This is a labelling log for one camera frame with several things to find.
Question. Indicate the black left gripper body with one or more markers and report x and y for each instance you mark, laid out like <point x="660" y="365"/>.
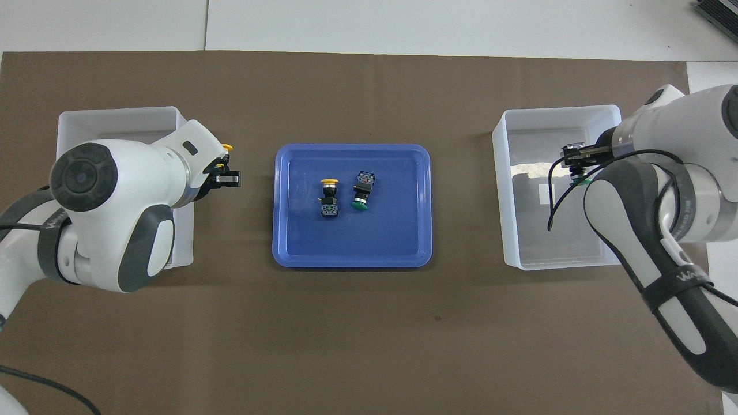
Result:
<point x="212" y="178"/>

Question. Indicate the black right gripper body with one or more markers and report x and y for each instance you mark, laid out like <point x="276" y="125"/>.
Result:
<point x="607" y="148"/>

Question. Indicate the green push button switch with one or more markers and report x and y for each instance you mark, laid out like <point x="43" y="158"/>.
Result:
<point x="580" y="180"/>
<point x="361" y="193"/>

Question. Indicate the yellow push button switch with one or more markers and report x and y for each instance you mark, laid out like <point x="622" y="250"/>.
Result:
<point x="329" y="199"/>
<point x="228" y="148"/>

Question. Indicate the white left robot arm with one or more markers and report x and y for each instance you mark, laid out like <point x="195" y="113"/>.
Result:
<point x="115" y="219"/>

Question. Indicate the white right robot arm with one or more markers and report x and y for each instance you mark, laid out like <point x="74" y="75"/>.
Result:
<point x="692" y="190"/>

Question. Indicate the white paper label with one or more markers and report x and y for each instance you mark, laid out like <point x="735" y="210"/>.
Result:
<point x="543" y="195"/>

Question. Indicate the translucent white plastic box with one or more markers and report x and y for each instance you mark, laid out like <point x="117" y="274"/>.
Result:
<point x="115" y="124"/>
<point x="530" y="230"/>

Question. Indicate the blue plastic tray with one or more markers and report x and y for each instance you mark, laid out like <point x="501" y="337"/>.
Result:
<point x="351" y="242"/>

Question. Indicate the grey ribbed metal device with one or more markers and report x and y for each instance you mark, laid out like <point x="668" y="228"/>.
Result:
<point x="720" y="14"/>

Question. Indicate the brown paper table mat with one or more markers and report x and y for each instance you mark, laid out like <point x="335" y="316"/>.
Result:
<point x="369" y="346"/>

